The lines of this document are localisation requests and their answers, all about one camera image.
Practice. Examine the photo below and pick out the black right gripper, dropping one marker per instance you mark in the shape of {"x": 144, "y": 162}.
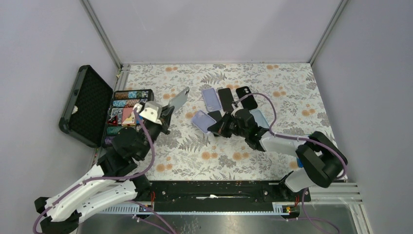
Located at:
{"x": 220, "y": 128}

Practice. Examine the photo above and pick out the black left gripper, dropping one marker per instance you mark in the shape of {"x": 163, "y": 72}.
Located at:
{"x": 165, "y": 119}

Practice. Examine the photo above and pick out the white phone case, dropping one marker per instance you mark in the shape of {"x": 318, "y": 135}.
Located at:
{"x": 202, "y": 121}

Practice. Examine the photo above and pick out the lilac phone case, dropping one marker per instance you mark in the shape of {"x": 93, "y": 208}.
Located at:
{"x": 211, "y": 100}

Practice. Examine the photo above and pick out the black phone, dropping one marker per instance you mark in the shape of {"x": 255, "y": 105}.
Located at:
{"x": 226, "y": 99}

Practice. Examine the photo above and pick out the light blue phone case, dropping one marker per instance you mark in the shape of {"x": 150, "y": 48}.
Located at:
{"x": 259, "y": 118}

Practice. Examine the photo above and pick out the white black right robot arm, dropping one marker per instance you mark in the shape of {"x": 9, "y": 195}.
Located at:
{"x": 321, "y": 160}

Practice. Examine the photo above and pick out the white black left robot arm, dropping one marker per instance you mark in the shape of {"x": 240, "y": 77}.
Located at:
{"x": 109, "y": 181}

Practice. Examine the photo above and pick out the black poker chip case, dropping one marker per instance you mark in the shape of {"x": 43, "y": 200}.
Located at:
{"x": 94, "y": 112}

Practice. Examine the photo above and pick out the floral table mat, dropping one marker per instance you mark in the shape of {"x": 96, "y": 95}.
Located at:
{"x": 286, "y": 94}

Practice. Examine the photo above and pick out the blue toy block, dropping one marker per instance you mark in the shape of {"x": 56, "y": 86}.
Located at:
{"x": 299, "y": 163}

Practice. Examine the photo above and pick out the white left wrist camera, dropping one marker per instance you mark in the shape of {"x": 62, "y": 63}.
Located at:
{"x": 150, "y": 111}

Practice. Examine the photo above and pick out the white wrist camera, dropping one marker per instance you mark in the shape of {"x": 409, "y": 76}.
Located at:
{"x": 236, "y": 107}
{"x": 150, "y": 111}

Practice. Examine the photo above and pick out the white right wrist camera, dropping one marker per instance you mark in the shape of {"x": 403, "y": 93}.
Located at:
{"x": 236, "y": 107}

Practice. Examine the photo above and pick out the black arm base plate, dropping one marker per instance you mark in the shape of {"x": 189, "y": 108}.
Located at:
{"x": 218, "y": 196}

